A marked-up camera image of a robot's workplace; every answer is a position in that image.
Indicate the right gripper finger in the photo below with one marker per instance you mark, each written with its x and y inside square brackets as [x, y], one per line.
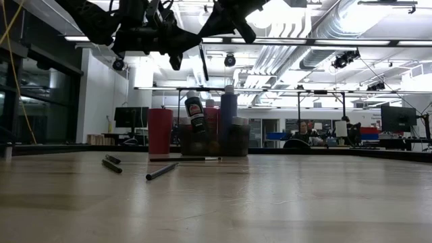
[212, 18]
[224, 28]

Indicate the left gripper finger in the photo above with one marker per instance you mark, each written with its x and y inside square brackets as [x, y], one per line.
[185, 35]
[182, 47]

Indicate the large dark green paint bottle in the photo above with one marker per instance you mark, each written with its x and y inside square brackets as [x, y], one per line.
[195, 113]

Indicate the large pink paint bottle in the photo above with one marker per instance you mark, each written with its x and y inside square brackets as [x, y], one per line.
[212, 118]

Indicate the large purple paint bottle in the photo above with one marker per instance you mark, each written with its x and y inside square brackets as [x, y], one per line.
[229, 111]

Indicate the small black paint bottle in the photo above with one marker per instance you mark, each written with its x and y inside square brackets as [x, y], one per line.
[237, 121]

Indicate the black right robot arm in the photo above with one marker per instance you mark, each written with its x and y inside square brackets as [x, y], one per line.
[263, 2]

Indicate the black computer monitor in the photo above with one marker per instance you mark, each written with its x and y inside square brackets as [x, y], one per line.
[398, 118]
[130, 116]

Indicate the red plastic cup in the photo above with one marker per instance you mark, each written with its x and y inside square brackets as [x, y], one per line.
[160, 131]

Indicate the long ceiling light strip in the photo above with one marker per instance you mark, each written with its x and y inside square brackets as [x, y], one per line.
[337, 42]

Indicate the clear plastic bin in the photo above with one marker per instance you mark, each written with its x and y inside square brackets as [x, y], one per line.
[243, 141]

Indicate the stack of wooden blocks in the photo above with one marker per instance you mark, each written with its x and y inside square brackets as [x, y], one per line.
[97, 139]

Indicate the blue storage bin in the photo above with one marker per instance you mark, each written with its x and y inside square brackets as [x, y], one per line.
[275, 135]

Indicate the person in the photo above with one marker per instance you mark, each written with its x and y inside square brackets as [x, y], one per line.
[303, 130]
[352, 130]

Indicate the white rectangular board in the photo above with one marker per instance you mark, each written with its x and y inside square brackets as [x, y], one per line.
[341, 128]

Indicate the small black hanging fixture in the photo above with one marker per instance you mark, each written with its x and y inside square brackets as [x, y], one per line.
[376, 86]

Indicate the red and blue bin stack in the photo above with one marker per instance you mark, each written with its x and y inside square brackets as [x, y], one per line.
[369, 131]

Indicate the small white cylinder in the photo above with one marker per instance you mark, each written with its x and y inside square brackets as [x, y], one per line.
[7, 152]

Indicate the black hanging ceiling camera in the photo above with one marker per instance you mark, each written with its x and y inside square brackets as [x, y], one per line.
[118, 64]
[229, 60]

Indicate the black background table frame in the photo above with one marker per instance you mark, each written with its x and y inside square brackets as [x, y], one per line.
[202, 89]

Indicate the silver ceiling duct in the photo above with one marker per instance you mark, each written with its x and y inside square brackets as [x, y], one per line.
[320, 33]

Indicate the black aluminium table frame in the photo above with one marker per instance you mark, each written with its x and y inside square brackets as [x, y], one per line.
[388, 154]

